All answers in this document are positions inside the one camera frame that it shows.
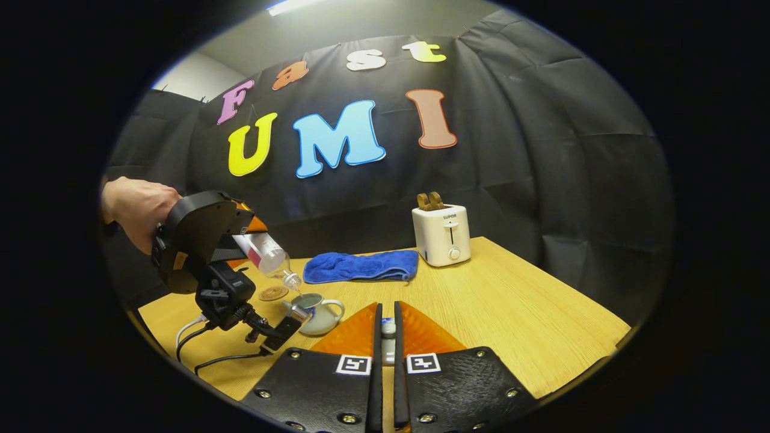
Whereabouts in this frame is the white cable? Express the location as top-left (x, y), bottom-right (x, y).
top-left (176, 314), bottom-right (208, 361)

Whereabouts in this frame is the blue towel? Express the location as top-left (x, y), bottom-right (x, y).
top-left (303, 250), bottom-right (420, 284)

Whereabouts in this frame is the white toaster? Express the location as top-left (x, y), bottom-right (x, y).
top-left (411, 204), bottom-right (472, 268)

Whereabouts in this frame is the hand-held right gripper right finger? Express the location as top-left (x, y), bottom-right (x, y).
top-left (393, 301), bottom-right (539, 433)

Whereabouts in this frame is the ceiling light panel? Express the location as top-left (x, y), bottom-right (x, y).
top-left (266, 0), bottom-right (328, 17)

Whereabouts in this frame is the clear plastic water bottle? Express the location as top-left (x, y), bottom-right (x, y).
top-left (233, 232), bottom-right (303, 292)

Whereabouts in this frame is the white teacup with blue flowers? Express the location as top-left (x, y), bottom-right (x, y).
top-left (283, 293), bottom-right (346, 336)

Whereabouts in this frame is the black cable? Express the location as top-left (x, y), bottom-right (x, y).
top-left (194, 351), bottom-right (268, 376)
top-left (177, 324), bottom-right (216, 364)

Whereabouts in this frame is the black backdrop cloth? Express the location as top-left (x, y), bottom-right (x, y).
top-left (102, 9), bottom-right (674, 325)

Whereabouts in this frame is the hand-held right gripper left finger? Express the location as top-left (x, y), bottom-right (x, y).
top-left (241, 302), bottom-right (384, 433)

